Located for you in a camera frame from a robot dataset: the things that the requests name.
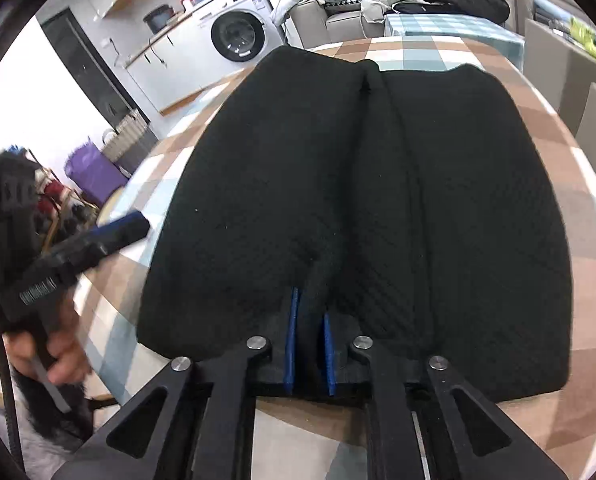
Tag yellow green item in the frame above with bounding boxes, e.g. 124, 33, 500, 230
570, 15, 596, 61

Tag white cabinet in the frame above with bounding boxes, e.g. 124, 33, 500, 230
125, 15, 229, 113

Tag black cable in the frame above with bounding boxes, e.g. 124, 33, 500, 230
0, 275, 26, 471

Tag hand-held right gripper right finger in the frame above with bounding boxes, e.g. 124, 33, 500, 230
322, 310, 568, 480

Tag white washing machine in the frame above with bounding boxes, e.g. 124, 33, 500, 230
175, 0, 285, 73

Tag woven laundry basket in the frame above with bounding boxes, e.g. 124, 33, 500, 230
102, 110, 151, 163

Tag person's left hand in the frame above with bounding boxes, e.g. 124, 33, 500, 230
3, 300, 94, 386

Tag checked blanket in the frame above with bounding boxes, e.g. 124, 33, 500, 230
75, 35, 596, 480

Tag cream waste bin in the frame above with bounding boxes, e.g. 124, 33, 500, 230
95, 187, 128, 226

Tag grey shelving unit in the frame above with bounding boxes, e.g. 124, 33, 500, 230
508, 0, 596, 171

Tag black knit garment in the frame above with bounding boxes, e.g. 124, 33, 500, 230
137, 46, 573, 403

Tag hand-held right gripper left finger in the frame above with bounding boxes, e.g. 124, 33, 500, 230
53, 287, 303, 480

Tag dark cooking pot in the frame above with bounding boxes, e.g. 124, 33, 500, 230
143, 4, 175, 34

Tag purple bag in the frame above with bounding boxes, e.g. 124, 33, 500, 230
64, 142, 129, 206

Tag grey white clothes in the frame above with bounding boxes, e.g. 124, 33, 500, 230
360, 0, 429, 23

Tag wooden shoe rack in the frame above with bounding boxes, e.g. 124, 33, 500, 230
25, 150, 101, 256

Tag grey sofa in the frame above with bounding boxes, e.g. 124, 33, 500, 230
285, 0, 393, 48

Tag houndstooth pillow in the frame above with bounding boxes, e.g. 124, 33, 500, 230
323, 0, 373, 16

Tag folded blue cloth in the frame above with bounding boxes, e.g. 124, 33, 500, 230
532, 0, 578, 23

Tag light blue checked cloth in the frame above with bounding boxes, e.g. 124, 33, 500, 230
384, 12, 526, 68

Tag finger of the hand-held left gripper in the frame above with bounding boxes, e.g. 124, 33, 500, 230
53, 211, 149, 271

